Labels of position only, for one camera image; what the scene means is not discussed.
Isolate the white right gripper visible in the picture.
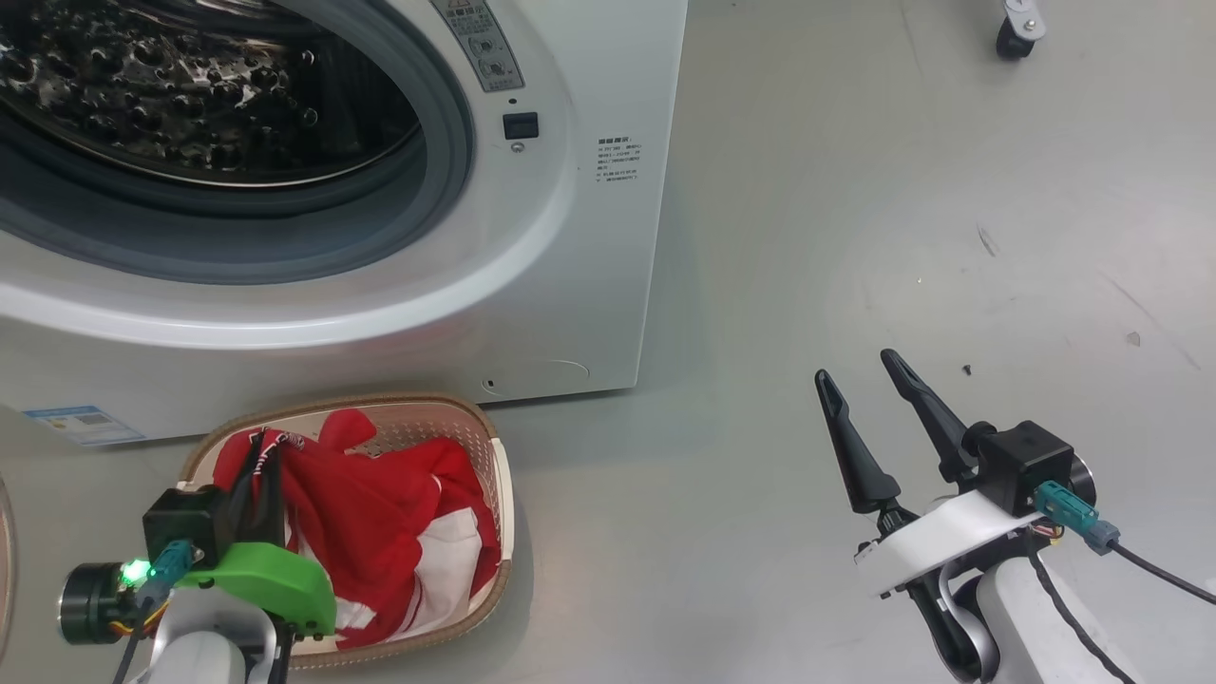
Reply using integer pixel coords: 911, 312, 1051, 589
814, 349, 1046, 599

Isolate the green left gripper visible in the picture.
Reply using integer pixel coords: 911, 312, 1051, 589
176, 432, 337, 639

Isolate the red and white jersey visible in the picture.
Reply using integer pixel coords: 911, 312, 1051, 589
213, 410, 502, 651

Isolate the cream perforated laundry basket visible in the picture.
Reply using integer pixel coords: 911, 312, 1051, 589
178, 393, 516, 671

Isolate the white front-load washing machine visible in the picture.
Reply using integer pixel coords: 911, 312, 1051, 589
0, 0, 689, 446

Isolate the blue energy label sticker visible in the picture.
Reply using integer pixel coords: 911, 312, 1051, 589
23, 405, 145, 447

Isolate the grey metal caster stand leg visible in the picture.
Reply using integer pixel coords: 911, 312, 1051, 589
995, 0, 1048, 61

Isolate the grey warning label sticker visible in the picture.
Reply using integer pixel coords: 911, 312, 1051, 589
427, 0, 525, 93

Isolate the teal left camera connector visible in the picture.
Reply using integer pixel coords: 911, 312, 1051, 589
142, 540, 198, 609

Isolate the teal camera connector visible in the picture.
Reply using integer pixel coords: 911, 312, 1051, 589
142, 540, 198, 609
1034, 481, 1122, 556

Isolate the teal right camera connector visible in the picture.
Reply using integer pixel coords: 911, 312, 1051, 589
1034, 481, 1122, 556

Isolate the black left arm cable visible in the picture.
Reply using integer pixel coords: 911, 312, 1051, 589
112, 608, 167, 684

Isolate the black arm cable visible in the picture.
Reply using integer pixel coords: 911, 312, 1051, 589
1024, 532, 1136, 684
112, 608, 167, 684

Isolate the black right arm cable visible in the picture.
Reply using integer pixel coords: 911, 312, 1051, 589
1024, 532, 1136, 684

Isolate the black right camera cable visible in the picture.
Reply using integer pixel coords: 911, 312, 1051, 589
1111, 541, 1216, 606

